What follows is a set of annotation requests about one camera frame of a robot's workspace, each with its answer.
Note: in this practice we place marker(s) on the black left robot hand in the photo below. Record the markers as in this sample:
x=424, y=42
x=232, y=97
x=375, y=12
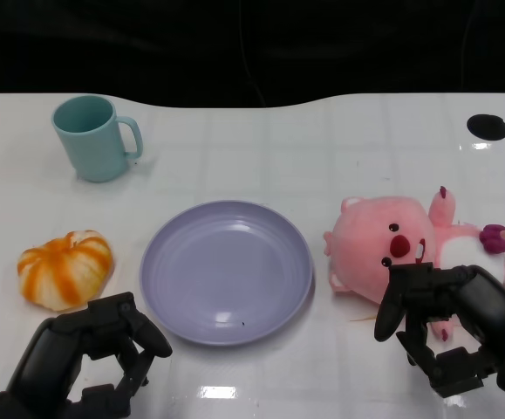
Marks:
x=56, y=349

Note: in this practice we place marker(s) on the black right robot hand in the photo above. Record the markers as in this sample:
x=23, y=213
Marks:
x=492, y=314

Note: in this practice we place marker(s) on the pink plush beaver doll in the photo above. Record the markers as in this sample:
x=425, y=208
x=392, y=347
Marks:
x=365, y=235

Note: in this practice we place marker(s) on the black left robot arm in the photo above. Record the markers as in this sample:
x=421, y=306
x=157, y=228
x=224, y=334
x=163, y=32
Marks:
x=12, y=408

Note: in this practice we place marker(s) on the lavender plastic plate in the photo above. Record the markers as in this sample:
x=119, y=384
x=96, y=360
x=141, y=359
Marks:
x=226, y=275

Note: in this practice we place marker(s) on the orange white striped pumpkin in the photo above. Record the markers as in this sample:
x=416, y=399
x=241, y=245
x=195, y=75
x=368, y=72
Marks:
x=64, y=270

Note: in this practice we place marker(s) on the large black table grommet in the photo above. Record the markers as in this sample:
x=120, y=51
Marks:
x=487, y=126

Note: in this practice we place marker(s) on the teal plastic mug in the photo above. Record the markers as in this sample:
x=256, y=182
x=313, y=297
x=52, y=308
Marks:
x=93, y=148

